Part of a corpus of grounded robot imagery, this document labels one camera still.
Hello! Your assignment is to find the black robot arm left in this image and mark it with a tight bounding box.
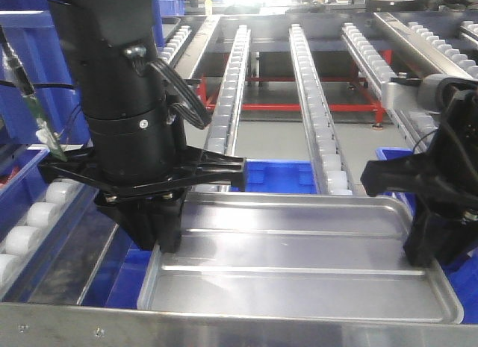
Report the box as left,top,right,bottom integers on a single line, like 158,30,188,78
40,0,246,253

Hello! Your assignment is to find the blue bin lower centre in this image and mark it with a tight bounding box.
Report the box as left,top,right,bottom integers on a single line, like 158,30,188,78
245,159,317,194

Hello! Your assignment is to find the centre left roller track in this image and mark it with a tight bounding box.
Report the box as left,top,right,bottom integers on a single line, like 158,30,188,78
205,25,251,156

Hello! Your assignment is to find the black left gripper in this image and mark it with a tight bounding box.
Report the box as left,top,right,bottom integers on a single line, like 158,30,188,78
38,146,246,253

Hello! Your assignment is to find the centre right roller track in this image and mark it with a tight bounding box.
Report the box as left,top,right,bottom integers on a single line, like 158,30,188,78
342,22,438,153

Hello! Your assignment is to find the front steel shelf rail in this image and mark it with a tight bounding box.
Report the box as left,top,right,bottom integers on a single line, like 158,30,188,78
1,303,477,346

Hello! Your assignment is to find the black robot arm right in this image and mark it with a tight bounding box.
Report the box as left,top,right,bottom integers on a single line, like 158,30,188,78
361,74,477,267

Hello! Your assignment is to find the blue bin lower right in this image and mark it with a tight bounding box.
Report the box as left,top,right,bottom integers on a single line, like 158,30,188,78
376,147,477,325

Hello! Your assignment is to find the right steel divider bar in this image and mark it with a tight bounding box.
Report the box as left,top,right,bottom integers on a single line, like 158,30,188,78
373,13,473,80

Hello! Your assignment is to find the black cable loop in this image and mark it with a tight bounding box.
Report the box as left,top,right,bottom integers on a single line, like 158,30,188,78
147,60,213,131

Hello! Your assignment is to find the small silver ribbed tray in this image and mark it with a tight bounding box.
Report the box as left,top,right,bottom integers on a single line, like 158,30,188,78
137,192,464,324

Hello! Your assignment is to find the green circuit board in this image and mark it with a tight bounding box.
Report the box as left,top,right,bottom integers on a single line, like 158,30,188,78
22,93,67,162

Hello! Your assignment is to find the far right roller track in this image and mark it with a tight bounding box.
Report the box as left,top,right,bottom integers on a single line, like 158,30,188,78
408,22,477,79

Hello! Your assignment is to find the blue bin under tray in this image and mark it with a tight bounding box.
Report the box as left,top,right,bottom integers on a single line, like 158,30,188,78
81,228,152,310

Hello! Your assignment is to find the red steel floor frame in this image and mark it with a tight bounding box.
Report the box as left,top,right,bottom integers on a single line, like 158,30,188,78
200,51,385,127

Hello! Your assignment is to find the large blue plastic crate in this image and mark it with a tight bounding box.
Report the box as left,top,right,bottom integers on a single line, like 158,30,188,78
0,0,164,146

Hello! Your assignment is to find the far left roller track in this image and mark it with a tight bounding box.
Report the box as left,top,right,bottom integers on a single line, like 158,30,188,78
0,27,192,288

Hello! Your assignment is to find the roller track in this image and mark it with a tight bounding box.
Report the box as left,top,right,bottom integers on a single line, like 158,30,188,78
205,25,251,156
0,27,192,288
342,22,438,153
408,22,477,79
289,24,354,196

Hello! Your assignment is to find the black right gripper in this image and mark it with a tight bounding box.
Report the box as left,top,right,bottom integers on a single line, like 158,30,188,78
361,90,477,267

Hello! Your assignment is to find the blue bin lower left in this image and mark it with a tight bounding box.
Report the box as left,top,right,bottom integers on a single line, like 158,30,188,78
1,148,48,240

